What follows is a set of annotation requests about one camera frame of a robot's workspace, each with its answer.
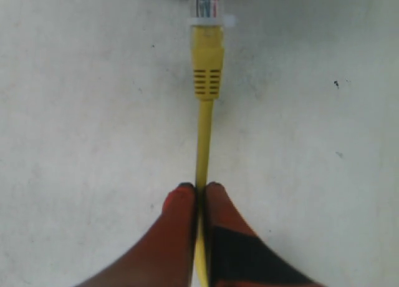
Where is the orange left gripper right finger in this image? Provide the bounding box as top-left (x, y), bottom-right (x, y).
top-left (204, 182), bottom-right (322, 286)

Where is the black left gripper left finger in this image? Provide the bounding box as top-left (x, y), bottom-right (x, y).
top-left (79, 183), bottom-right (196, 286)

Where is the yellow ethernet cable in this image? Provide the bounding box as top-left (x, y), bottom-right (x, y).
top-left (186, 0), bottom-right (237, 287)

